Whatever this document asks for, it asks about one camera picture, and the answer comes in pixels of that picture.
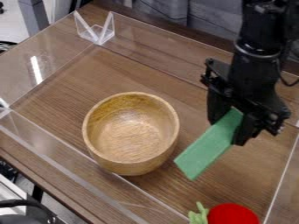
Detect green foam block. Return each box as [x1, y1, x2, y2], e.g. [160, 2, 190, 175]
[174, 108, 243, 180]

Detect black device at bottom left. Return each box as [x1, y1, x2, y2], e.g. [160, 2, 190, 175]
[0, 199, 67, 224]

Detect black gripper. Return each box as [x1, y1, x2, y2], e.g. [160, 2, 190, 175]
[200, 44, 291, 146]

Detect red plush strawberry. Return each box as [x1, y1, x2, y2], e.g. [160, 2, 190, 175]
[188, 202, 260, 224]

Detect clear acrylic tray walls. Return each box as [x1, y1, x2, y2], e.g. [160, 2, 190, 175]
[0, 16, 299, 224]

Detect clear acrylic corner bracket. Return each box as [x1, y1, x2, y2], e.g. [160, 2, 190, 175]
[74, 10, 116, 46]

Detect wooden bowl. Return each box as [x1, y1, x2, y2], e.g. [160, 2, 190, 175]
[82, 92, 180, 176]

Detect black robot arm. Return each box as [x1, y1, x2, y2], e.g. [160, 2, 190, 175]
[200, 0, 299, 146]

